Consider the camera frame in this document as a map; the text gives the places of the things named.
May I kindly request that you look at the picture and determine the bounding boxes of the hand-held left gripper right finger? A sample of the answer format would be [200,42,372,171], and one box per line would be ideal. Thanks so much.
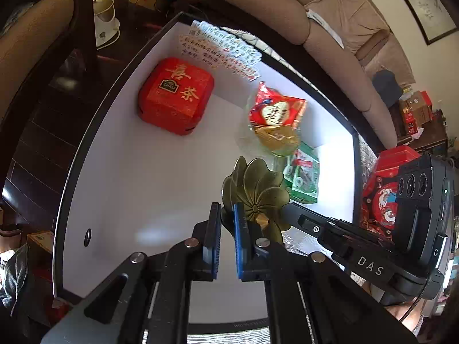
[233,202,418,344]

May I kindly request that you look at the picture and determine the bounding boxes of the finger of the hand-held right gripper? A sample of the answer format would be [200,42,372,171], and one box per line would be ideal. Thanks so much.
[283,202,359,248]

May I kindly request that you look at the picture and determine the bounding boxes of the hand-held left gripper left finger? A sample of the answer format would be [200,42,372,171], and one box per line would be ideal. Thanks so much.
[41,202,222,344]

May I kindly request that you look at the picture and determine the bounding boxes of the green seed packet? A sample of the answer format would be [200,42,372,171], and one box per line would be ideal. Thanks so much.
[291,165,320,203]
[283,141,320,187]

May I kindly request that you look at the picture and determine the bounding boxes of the green-gold flower dish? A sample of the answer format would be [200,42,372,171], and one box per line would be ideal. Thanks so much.
[221,156,290,244]

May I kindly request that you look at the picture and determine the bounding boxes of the black box with white inside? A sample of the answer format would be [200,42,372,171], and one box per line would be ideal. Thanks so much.
[53,11,361,325]

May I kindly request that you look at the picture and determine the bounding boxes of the gold foil packet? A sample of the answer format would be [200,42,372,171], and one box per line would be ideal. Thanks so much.
[254,125,300,157]

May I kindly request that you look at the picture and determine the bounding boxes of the red heart snack packet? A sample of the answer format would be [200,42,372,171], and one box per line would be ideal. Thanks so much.
[235,93,309,159]

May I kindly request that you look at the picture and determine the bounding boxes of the red tea box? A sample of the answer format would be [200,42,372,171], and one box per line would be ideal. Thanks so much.
[138,57,215,136]

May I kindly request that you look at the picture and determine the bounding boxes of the person's right forearm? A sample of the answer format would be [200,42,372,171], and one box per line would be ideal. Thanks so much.
[385,303,425,335]

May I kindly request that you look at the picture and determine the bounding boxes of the red octagonal gift box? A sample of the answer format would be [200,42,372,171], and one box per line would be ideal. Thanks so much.
[360,145,424,239]

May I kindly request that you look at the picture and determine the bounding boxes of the stack of red boxes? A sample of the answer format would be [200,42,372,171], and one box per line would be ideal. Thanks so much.
[397,91,436,144]

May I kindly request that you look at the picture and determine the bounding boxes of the dark blue cushion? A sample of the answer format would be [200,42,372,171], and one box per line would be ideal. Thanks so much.
[372,70,403,108]

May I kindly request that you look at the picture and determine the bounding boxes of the beige sofa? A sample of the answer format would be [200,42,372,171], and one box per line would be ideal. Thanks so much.
[197,0,417,151]

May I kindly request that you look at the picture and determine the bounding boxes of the printed sticker sheet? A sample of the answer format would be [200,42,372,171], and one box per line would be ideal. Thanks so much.
[178,21,261,82]

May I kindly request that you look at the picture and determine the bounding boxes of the white paper strip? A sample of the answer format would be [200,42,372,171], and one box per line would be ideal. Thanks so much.
[306,9,345,49]

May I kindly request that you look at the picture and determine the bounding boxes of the dark wooden chair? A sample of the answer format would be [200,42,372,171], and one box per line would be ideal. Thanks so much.
[0,0,97,122]

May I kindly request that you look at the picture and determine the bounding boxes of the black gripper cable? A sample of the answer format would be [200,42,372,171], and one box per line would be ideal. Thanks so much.
[398,279,431,325]

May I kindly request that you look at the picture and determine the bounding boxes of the framed wall painting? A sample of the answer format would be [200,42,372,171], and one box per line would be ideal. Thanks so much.
[382,0,459,46]

